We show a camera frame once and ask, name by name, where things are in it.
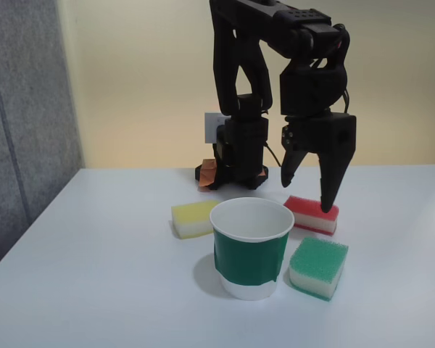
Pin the yellow sponge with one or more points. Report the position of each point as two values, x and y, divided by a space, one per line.
190 217

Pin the red sponge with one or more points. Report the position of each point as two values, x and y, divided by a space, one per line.
304 214

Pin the grey felt partition panel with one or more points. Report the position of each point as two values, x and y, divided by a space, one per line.
25 127

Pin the green sponge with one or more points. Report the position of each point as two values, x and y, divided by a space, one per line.
317 259

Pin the white paper cup green tape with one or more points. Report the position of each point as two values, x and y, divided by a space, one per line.
250 261

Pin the orange tape piece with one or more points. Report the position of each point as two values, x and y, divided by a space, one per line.
207 173
261 173

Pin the white controller board mount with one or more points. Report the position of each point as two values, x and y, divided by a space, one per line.
212 127

